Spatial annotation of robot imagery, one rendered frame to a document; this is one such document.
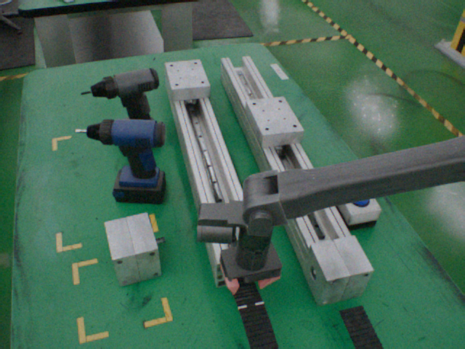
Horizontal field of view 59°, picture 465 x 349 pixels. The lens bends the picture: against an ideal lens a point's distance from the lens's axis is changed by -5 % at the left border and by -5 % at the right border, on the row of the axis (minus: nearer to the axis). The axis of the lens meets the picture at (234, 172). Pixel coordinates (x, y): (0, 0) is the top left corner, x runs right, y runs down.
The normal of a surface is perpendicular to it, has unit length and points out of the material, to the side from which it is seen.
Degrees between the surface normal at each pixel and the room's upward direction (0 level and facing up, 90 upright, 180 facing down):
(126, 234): 0
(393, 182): 90
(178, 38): 90
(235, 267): 2
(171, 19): 90
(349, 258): 0
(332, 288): 90
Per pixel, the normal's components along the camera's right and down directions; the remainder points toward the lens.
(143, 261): 0.35, 0.65
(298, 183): -0.32, -0.68
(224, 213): -0.01, -0.71
